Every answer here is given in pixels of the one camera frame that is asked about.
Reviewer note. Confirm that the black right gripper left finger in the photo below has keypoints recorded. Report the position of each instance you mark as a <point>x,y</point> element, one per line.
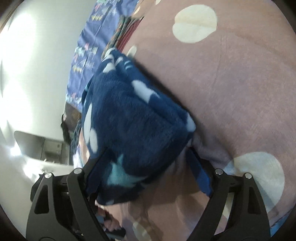
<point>63,206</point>

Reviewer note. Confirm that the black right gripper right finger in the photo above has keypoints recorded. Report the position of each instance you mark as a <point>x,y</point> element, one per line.
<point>248,217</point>

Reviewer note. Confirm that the navy fleece star pajama top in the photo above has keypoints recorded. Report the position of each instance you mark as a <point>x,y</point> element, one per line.
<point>132,131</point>

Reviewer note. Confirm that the person's right hand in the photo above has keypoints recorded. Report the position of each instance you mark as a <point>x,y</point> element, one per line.
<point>109,224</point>

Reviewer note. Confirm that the white cabinet shelf unit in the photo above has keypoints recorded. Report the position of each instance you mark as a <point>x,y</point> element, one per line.
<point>41,148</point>

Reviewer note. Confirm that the teal knitted garment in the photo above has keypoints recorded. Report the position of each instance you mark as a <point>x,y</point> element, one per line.
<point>75,140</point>

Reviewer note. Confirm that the dark brown patterned pillow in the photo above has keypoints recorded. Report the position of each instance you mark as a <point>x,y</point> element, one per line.
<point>71,117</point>

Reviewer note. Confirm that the pink dotted deer bedspread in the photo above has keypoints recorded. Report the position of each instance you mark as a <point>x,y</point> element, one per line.
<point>231,64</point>

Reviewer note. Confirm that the floral folded garment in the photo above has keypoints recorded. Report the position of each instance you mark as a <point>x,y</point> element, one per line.
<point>116,41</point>

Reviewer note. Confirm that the red folded garment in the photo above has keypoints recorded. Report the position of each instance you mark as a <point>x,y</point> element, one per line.
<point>127,33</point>

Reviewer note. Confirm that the purple tree-print pillow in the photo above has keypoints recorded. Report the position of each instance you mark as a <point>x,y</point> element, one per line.
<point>97,32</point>

